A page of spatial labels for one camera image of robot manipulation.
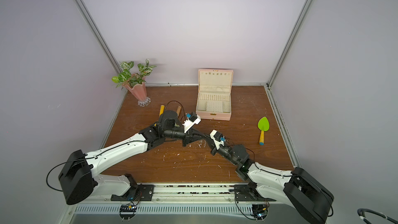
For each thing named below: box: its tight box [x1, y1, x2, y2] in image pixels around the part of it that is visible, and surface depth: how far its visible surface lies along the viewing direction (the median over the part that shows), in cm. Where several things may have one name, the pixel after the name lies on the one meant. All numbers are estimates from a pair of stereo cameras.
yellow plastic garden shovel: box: [153, 104, 166, 127], surface depth 105 cm
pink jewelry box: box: [195, 68, 234, 121], surface depth 102 cm
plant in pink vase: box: [111, 59, 158, 107], surface depth 96 cm
